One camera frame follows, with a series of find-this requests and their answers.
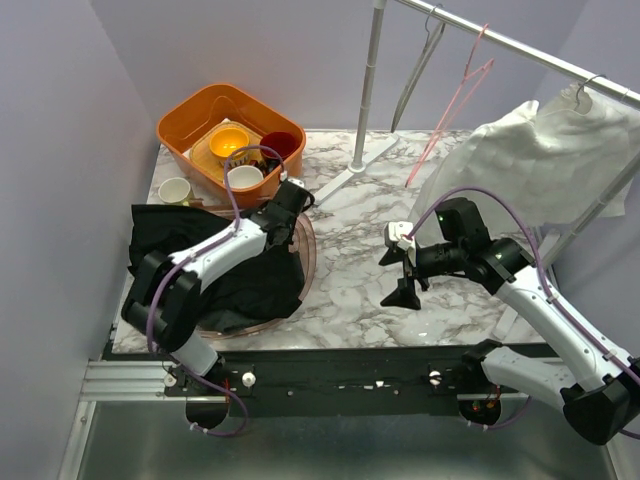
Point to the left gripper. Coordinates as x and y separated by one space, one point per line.
292 231

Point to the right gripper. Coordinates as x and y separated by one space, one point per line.
403 295

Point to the black garment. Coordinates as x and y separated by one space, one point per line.
168 229

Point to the white skirt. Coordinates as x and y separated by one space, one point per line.
546 162

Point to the pink wire hanger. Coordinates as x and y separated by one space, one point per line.
470 81

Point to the grey hanger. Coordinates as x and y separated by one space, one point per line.
583 100
432 41

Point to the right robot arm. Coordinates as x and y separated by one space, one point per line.
596 387

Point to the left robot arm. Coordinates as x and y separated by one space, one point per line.
163 300

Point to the clear pink plastic basket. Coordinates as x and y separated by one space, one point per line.
307 250

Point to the white bowl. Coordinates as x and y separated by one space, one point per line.
243 177

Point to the dark red cup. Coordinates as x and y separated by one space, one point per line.
279 143

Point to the yellow bowl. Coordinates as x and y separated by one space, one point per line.
227 142

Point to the woven bamboo mat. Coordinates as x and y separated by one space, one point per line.
201 156

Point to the white mug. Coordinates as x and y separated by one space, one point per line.
176 191

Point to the black mounting bar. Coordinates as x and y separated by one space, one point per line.
350 382

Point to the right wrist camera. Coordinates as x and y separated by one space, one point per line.
397 234

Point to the silver clothes rack rail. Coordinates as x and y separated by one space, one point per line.
610 88

